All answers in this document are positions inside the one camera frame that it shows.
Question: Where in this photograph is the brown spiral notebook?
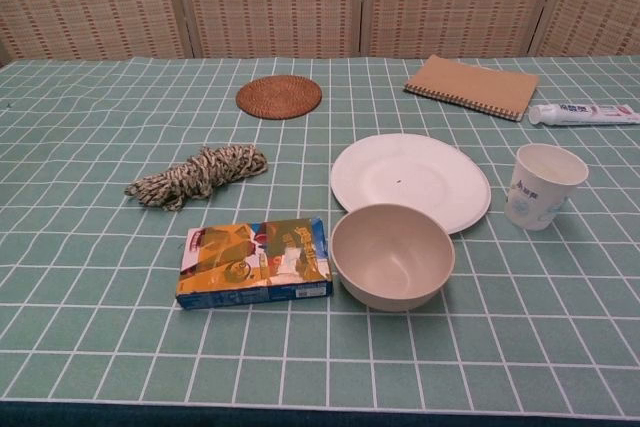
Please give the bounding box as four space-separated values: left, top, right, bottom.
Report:
403 54 541 123

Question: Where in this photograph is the bundled braided rope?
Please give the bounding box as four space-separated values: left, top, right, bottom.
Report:
124 144 269 212

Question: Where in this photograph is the brown woven round coaster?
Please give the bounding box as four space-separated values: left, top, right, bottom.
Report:
236 75 322 120

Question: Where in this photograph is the green grid tablecloth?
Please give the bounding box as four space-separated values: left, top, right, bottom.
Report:
0 53 640 427

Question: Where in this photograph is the white round plate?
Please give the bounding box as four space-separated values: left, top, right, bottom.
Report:
329 133 492 236

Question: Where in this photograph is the beige bowl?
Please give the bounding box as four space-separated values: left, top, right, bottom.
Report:
330 203 456 312

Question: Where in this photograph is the orange snack packet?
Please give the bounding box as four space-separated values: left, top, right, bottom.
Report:
175 216 334 311

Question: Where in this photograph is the white paper cup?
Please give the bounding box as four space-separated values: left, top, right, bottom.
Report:
503 143 589 232

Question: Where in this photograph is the white toothpaste tube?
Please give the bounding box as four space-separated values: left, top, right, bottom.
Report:
528 102 640 127

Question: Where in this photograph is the bamboo folding screen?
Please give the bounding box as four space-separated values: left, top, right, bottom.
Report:
0 0 640 66

